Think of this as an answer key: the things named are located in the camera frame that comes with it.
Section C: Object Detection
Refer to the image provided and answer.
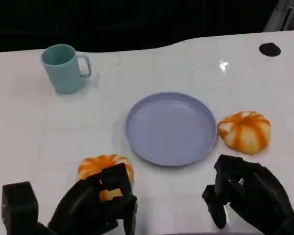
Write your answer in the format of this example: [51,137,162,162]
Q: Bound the black round table grommet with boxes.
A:
[259,43,282,57]

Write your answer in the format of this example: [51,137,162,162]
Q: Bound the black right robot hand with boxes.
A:
[202,154,294,232]

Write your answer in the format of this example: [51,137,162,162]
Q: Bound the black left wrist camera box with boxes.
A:
[1,181,39,231]

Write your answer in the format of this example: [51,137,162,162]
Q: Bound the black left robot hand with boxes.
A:
[48,163,138,235]

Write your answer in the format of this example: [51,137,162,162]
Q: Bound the grey metal frame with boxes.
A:
[263,0,294,32]

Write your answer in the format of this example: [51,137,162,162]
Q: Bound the orange white toy bread roll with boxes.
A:
[77,154,135,202]
[217,110,271,155]

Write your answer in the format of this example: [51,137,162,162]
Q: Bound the pale green mug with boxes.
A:
[41,44,93,94]

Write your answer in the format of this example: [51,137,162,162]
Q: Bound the lilac plate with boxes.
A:
[126,92,218,168]

